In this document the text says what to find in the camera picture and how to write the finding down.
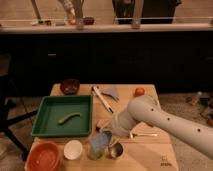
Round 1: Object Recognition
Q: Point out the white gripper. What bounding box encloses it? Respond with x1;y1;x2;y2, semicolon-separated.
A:
99;109;138;147

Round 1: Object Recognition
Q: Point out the blue sponge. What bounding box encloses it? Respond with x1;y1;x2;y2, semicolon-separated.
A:
90;132;111;153

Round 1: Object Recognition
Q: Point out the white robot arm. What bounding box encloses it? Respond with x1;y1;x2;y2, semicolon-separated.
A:
100;95;213;159

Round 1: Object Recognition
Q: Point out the small metal cup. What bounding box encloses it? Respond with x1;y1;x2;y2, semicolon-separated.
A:
108;142;123;159

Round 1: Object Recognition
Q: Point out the green plastic cup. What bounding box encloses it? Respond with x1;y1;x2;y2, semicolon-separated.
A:
87;145;105;160

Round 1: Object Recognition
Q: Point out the white paper cup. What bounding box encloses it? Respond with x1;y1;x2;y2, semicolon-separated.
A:
63;140;83;160

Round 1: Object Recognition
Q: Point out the brown wooden block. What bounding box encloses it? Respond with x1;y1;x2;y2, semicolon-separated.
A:
96;120;111;132

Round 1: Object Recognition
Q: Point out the silver fork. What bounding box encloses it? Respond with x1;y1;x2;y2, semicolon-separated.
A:
130;133;158;139

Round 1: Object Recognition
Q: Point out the orange tomato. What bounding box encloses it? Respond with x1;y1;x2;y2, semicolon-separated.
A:
134;87;145;97

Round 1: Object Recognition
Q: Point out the dark red bowl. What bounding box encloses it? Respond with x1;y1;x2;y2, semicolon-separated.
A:
60;79;80;95

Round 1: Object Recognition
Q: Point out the green plastic tray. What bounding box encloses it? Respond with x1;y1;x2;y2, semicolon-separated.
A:
31;95;93;137

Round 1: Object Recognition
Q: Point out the orange plastic bowl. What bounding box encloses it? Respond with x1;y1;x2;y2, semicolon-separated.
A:
26;141;61;171

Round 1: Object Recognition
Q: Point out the black office chair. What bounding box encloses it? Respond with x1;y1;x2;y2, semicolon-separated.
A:
0;54;37;161

